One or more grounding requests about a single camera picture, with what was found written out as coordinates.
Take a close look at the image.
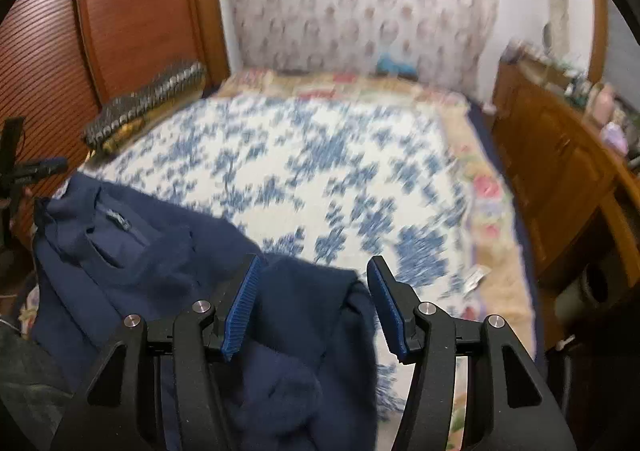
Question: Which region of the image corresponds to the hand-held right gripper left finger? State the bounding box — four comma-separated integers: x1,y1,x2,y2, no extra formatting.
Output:
50,253,261,451

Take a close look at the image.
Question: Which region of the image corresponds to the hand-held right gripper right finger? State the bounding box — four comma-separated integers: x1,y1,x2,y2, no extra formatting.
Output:
366,256,578,451

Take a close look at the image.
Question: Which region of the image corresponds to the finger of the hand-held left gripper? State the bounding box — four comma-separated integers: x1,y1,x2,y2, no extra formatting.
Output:
10,158,68,179

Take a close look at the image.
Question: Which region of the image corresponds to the navy printed t-shirt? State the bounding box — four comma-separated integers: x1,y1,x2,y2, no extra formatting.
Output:
30,173,381,451

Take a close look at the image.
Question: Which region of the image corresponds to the white blue-flowered quilt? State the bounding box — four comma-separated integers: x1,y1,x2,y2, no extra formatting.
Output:
65,96,496,432

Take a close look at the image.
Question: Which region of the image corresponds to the brown louvered wooden wardrobe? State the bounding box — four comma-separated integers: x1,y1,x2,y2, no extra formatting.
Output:
0,0,231,252

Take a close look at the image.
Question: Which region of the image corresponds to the grey trash bin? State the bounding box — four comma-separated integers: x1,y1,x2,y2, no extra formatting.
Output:
552,263,611,332

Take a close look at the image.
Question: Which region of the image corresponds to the person's dark grey clothing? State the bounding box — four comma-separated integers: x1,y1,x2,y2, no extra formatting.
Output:
0,316,76,432

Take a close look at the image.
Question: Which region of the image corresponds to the long wooden cabinet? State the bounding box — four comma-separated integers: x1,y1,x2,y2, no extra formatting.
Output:
490,58,640,282

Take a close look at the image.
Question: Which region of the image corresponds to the blue plastic bag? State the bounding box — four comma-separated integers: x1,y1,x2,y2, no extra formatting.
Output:
375,56,416,76

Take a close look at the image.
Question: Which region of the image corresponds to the purple tissue packet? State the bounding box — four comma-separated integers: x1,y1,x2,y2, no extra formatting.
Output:
600,123,630,154

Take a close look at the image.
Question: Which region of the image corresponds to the pink bottle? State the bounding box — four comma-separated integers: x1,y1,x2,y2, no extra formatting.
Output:
592,83,616,124

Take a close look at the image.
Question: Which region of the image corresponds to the dark ring-patterned pillow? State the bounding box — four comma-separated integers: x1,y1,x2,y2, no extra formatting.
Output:
82,60,208,154

